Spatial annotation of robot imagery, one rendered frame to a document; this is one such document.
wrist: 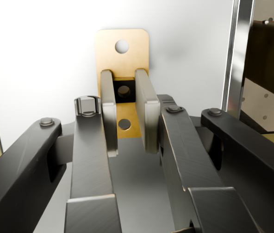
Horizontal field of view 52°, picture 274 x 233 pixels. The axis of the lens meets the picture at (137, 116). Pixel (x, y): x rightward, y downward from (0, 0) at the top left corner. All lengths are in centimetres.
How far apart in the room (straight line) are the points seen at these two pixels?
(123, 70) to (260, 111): 48
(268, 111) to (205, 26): 44
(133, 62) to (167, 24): 4
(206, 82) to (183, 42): 4
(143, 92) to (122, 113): 7
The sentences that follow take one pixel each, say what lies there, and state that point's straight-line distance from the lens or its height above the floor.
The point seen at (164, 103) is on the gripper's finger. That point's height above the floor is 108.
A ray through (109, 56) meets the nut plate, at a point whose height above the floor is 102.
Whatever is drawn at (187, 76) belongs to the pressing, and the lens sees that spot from 24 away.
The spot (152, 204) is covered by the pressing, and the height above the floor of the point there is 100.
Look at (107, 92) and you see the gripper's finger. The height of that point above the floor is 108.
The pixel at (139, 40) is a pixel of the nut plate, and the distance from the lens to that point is 20.
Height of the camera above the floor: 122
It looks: 66 degrees down
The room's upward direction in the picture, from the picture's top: 166 degrees clockwise
